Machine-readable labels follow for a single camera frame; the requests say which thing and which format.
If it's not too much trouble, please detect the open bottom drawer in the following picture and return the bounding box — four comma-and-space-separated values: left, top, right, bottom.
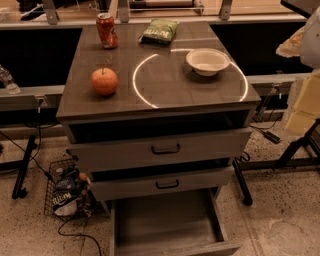
110, 189, 240, 256

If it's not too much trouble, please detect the black left table leg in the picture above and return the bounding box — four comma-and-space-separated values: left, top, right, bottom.
12, 135, 37, 199

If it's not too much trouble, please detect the clear plastic water bottle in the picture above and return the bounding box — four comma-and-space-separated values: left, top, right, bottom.
0, 65, 20, 94

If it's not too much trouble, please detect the drawer with handle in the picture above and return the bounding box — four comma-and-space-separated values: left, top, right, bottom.
89, 166, 234, 201
71, 128, 251, 172

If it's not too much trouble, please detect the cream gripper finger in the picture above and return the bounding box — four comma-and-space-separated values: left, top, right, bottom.
286, 72, 320, 135
276, 27, 305, 58

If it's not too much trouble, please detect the red apple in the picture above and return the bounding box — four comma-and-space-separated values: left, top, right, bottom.
90, 68, 119, 96

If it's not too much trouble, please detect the black right table leg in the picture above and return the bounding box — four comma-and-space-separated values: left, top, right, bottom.
232, 159, 253, 206

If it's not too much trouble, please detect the black wire basket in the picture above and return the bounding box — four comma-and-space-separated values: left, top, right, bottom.
44, 158, 97, 220

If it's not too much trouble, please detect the black floor cable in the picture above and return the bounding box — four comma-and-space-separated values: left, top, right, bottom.
57, 214, 103, 256

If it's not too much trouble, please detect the top drawer with handle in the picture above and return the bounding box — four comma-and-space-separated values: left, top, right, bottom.
71, 128, 251, 172

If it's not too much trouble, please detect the grey drawer cabinet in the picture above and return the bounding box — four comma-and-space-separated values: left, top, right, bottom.
55, 21, 262, 214

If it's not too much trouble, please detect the chip bag in basket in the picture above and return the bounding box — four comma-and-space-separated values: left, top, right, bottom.
52, 191, 77, 216

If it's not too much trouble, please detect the white bowl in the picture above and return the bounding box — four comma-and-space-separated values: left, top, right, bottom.
186, 48, 231, 77

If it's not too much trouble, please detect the red coke can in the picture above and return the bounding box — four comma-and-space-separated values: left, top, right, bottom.
96, 12, 118, 49

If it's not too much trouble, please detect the black power adapter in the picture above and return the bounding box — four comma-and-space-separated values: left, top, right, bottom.
263, 131, 281, 144

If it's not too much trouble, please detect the middle drawer with handle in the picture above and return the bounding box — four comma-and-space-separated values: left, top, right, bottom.
89, 166, 234, 201

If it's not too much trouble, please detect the black table leg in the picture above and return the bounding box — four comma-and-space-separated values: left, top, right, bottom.
12, 135, 37, 199
232, 159, 253, 206

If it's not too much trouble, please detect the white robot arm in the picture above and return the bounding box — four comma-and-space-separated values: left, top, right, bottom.
276, 7, 320, 135

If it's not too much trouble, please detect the green chip bag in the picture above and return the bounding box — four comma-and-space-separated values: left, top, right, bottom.
139, 19, 178, 44

